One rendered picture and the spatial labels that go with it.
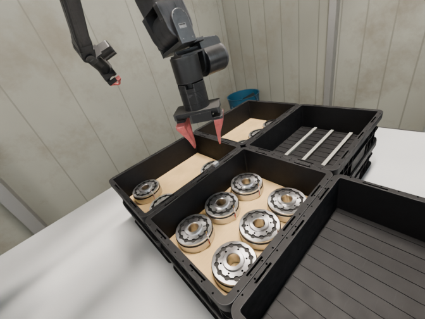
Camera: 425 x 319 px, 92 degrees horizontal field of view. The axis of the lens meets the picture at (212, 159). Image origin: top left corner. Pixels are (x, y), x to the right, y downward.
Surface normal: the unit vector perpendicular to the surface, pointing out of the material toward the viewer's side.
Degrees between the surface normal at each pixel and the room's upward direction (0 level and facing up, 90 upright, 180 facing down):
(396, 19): 90
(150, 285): 0
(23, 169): 90
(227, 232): 0
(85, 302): 0
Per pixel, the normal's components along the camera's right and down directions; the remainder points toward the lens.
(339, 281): -0.22, -0.82
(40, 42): 0.69, 0.25
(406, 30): -0.69, 0.51
